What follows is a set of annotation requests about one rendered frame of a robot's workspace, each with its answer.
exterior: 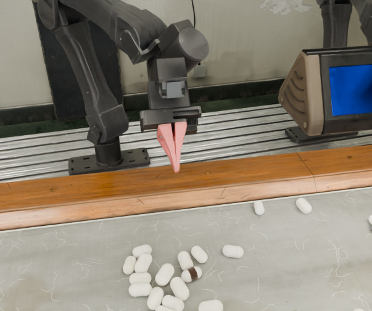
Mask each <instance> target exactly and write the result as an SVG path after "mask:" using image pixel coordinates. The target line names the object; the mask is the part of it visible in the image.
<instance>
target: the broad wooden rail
mask: <svg viewBox="0 0 372 311"><path fill-rule="evenodd" d="M368 187H372V145H366V146H354V147H342V148H335V149H323V150H317V151H305V152H294V153H287V154H276V155H264V156H257V157H246V158H239V159H228V160H216V161H209V162H198V163H191V164H180V170H179V172H177V173H175V172H174V170H173V167H172V165H167V166H161V167H149V168H137V169H131V170H121V171H117V172H101V173H89V174H83V175H71V176H60V177H53V178H41V179H35V180H23V181H11V182H5V183H0V231H7V230H17V229H23V228H33V227H39V226H48V225H58V224H64V223H74V222H84V221H90V220H100V219H105V218H115V217H126V216H131V215H141V214H151V213H157V212H167V211H172V210H183V209H192V208H198V207H208V206H214V205H224V204H234V203H240V202H249V201H259V200H265V199H275V198H281V197H291V196H301V195H306V194H316V193H327V192H332V191H342V190H348V189H358V188H368Z"/></svg>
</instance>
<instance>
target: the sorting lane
mask: <svg viewBox="0 0 372 311"><path fill-rule="evenodd" d="M299 198H304V199H305V200H306V201H307V202H308V203H309V204H310V205H311V207H312V211H311V212H310V213H308V214H305V213H303V212H302V211H301V210H300V209H299V208H298V207H297V206H296V200H298V199H299ZM260 201H261V202H262V204H263V207H264V209H265V211H264V213H263V214H261V215H258V214H256V213H255V209H254V202H255V201H249V202H240V203H234V204H224V205H214V206H208V207H198V208H192V209H183V210H172V211H167V212H157V213H151V214H141V215H131V216H126V217H115V218H105V219H100V220H90V221H84V222H74V223H64V224H58V225H48V226H39V227H33V228H23V229H17V230H7V231H0V311H155V310H151V309H150V308H149V307H148V305H147V300H148V298H149V295H148V296H136V297H133V296H131V295H130V293H129V287H130V286H131V283H130V281H129V279H130V276H131V274H133V273H136V272H135V270H134V271H133V273H131V274H129V275H127V274H125V273H124V272H123V266H124V263H125V260H126V258H127V257H129V256H133V249H134V248H136V247H138V246H143V245H146V244H147V245H149V246H151V248H152V252H151V256H152V262H151V264H150V266H149V268H148V271H147V273H149V274H150V275H151V282H150V283H149V284H150V285H151V287H152V288H154V287H160V288H162V290H163V297H164V296H166V295H171V296H173V297H175V295H174V293H173V291H172V289H171V287H170V283H171V280H172V279H173V278H175V277H180V278H182V277H181V274H182V272H184V270H182V268H181V266H180V263H179V261H178V254H179V253H180V252H182V251H186V252H188V254H189V255H190V258H191V260H192V262H193V267H199V268H200V269H201V270H202V275H201V277H200V278H198V279H197V280H194V281H192V282H188V283H187V282H185V284H186V286H187V287H188V289H189V297H188V298H187V299H186V300H185V301H183V302H184V309H183V310H182V311H199V305H200V303H201V302H204V301H211V300H219V301H220V302H221V303H222V304H223V310H222V311H354V310H355V309H362V310H364V311H372V224H371V223H370V222H369V220H368V219H369V217H370V215H372V187H368V188H358V189H348V190H342V191H332V192H327V193H316V194H306V195H301V196H291V197H281V198H275V199H265V200H260ZM226 245H232V246H240V247H242V249H243V251H244V253H243V255H242V257H240V258H235V257H227V256H225V255H224V254H223V248H224V246H226ZM194 246H199V247H201V248H202V250H203V251H204V252H205V253H206V254H207V257H208V258H207V261H206V262H205V263H199V262H198V261H197V260H196V259H195V258H194V257H193V256H192V254H191V249H192V248H193V247H194ZM166 263H169V264H171V265H172V266H173V268H174V274H173V276H172V277H171V279H170V281H169V282H168V283H167V284H166V285H165V286H159V285H158V284H157V283H156V281H155V276H156V274H157V273H158V271H159V270H160V268H161V267H162V265H164V264H166Z"/></svg>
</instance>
